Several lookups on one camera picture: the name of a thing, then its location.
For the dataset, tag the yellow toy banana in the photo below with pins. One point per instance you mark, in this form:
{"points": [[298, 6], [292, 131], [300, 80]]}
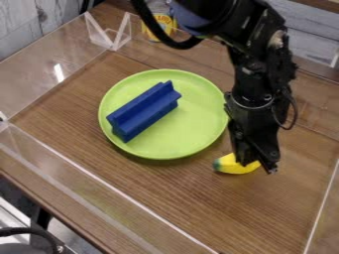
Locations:
{"points": [[228, 165]]}

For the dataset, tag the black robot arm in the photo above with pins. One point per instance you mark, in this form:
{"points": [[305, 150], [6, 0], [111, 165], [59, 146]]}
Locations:
{"points": [[252, 29]]}

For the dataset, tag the yellow labelled tin can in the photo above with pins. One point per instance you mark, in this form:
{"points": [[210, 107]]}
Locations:
{"points": [[168, 24]]}

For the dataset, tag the black metal stand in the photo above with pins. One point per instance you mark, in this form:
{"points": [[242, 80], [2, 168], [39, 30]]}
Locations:
{"points": [[41, 220]]}

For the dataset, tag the blue plastic block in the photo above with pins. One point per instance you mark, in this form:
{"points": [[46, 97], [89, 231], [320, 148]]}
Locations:
{"points": [[143, 111]]}

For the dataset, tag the green round plate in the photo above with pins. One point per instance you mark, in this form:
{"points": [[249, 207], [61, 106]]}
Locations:
{"points": [[189, 129]]}

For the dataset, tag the clear acrylic corner bracket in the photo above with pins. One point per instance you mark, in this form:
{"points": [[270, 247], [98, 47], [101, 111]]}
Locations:
{"points": [[109, 38]]}

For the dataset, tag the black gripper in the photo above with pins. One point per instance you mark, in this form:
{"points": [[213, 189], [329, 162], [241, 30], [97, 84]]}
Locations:
{"points": [[254, 129]]}

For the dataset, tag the clear acrylic front wall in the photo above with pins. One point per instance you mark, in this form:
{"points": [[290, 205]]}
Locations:
{"points": [[109, 217]]}

